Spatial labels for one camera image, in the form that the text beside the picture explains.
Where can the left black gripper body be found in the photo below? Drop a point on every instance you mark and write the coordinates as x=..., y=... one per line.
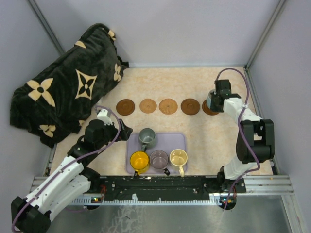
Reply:
x=110, y=134

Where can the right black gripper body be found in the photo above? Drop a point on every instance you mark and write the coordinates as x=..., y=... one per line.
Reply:
x=214, y=107

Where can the light blue mug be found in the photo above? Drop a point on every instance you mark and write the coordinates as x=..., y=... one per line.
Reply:
x=209, y=97

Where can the dark wooden coaster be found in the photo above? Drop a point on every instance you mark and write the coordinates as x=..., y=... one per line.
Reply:
x=207, y=110
x=125, y=107
x=190, y=106

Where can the woven coaster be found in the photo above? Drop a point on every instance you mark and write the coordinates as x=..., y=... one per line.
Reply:
x=148, y=106
x=168, y=106

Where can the cream mug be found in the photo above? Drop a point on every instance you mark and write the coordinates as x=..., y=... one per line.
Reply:
x=178, y=159

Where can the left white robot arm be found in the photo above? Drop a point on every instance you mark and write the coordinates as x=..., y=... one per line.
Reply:
x=35, y=212

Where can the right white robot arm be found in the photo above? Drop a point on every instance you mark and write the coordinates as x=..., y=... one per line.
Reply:
x=256, y=138

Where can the grey green mug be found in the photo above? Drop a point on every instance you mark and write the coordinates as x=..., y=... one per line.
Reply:
x=147, y=138

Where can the yellow mug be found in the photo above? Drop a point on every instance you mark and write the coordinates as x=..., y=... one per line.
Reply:
x=139, y=161

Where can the lavender plastic tray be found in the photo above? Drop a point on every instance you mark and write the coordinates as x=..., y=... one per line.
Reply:
x=166, y=142

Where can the mauve purple mug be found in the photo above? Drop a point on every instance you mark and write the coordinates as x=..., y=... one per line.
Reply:
x=159, y=161

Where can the black floral plush blanket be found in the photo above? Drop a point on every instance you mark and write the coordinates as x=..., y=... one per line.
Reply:
x=59, y=100

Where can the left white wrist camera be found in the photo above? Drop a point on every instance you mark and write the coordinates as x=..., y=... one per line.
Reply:
x=105, y=116

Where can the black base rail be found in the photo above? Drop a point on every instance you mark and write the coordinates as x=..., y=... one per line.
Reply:
x=164, y=188

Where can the aluminium frame rail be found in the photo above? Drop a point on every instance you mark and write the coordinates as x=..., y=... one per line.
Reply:
x=265, y=185

